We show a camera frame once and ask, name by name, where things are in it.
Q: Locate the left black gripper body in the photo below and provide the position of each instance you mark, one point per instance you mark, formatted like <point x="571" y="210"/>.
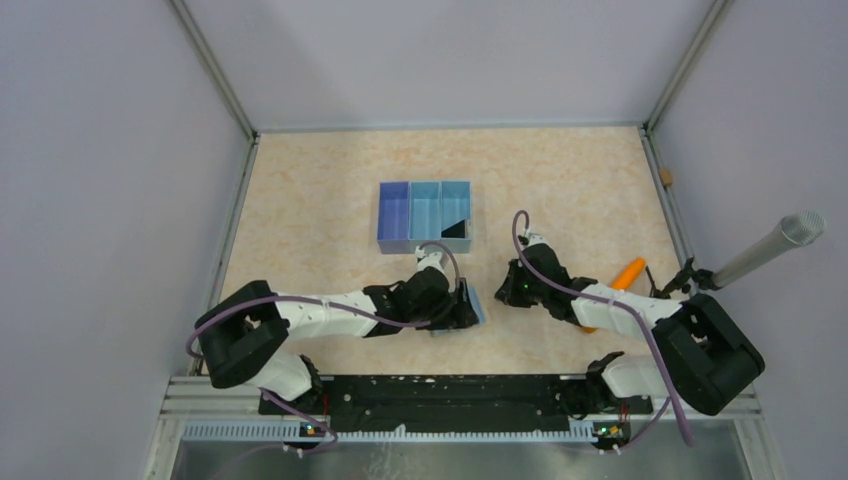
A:
<point x="435" y="317"/>

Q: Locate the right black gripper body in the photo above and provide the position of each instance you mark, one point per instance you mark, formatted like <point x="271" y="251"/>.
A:
<point x="533" y="292"/>

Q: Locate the beige card holder wallet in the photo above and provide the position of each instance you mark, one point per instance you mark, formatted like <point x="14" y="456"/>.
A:
<point x="441" y="323"/>

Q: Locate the black credit card stack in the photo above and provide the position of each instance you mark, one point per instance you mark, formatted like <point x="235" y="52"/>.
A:
<point x="458" y="230"/>

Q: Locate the blue three-compartment box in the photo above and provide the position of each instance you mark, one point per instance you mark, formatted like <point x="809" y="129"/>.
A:
<point x="410" y="213"/>

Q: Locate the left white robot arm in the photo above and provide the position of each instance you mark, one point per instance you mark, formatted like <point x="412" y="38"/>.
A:
<point x="241" y="340"/>

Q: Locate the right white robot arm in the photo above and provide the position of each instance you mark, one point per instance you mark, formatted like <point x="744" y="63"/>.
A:
<point x="698" y="356"/>

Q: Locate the orange cylindrical object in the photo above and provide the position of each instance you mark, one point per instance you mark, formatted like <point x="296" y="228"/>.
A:
<point x="626" y="275"/>

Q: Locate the small tan block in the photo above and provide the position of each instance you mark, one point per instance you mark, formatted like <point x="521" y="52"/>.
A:
<point x="665" y="177"/>

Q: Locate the silver microphone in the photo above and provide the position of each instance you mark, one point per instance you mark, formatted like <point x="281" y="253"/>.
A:
<point x="792" y="232"/>

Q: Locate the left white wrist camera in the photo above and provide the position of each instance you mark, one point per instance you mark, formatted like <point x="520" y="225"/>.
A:
<point x="427" y="258"/>

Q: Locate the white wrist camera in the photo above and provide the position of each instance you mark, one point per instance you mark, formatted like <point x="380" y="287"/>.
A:
<point x="427" y="258"/>
<point x="528" y="239"/>

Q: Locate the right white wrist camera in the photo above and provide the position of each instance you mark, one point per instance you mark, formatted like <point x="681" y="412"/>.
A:
<point x="528" y="239"/>

